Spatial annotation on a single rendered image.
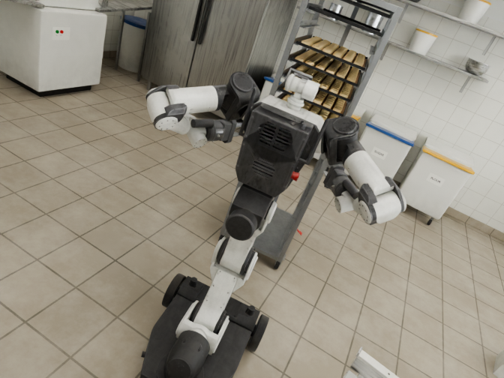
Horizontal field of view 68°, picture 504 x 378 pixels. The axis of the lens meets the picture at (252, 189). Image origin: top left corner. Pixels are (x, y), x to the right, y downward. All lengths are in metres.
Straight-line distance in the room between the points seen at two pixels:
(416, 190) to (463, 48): 1.60
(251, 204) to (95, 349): 1.12
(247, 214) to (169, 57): 3.71
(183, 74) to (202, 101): 3.48
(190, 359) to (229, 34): 3.52
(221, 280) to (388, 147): 2.93
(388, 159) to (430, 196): 0.61
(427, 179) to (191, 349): 3.31
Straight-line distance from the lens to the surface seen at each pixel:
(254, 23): 4.32
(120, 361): 2.08
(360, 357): 1.27
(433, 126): 4.93
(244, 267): 1.74
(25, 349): 2.13
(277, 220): 3.02
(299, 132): 1.21
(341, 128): 1.32
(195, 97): 1.32
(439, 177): 4.40
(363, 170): 1.26
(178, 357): 1.71
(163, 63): 4.97
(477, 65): 4.60
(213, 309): 1.87
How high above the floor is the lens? 1.75
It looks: 29 degrees down
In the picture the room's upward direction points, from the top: 21 degrees clockwise
